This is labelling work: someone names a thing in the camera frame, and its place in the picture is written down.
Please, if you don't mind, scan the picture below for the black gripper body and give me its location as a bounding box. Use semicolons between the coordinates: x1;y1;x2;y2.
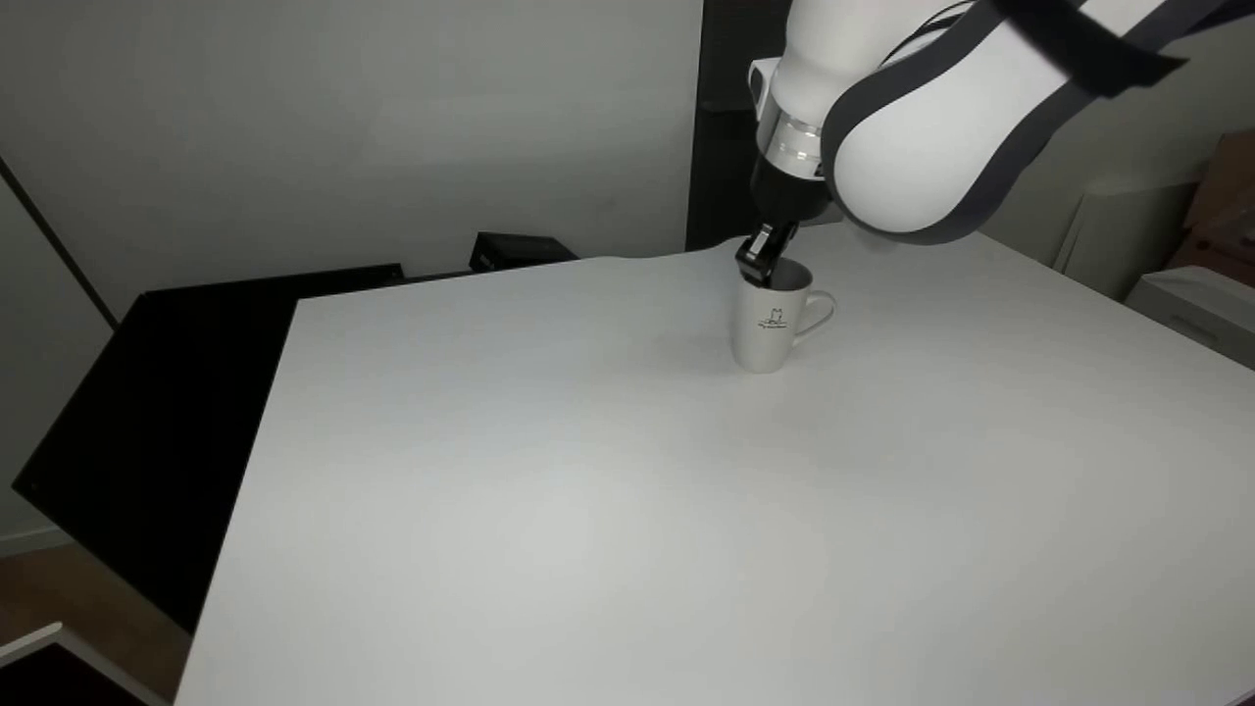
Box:
747;159;831;236

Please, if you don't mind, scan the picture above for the white ceramic mug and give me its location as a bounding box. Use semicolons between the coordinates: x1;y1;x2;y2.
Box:
724;253;837;377

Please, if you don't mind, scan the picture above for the small black box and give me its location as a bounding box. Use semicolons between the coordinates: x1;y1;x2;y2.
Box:
465;227;580;273

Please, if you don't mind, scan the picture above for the light grey cabinet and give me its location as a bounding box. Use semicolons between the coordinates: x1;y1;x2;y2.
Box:
1049;171;1206;303

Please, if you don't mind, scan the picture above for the brown cardboard box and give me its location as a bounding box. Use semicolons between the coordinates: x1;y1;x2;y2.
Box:
1169;124;1255;286

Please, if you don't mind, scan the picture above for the black low side panel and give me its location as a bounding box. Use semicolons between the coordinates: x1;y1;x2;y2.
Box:
10;257;407;635

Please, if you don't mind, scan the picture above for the thin black rod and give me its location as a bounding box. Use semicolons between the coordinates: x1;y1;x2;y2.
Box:
0;154;126;330

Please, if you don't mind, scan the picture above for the dark board with white rim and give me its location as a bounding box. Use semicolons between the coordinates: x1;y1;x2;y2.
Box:
0;614;171;706

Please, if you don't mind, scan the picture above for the dark wall pillar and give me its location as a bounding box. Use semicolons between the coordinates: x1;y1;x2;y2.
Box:
682;0;799;253

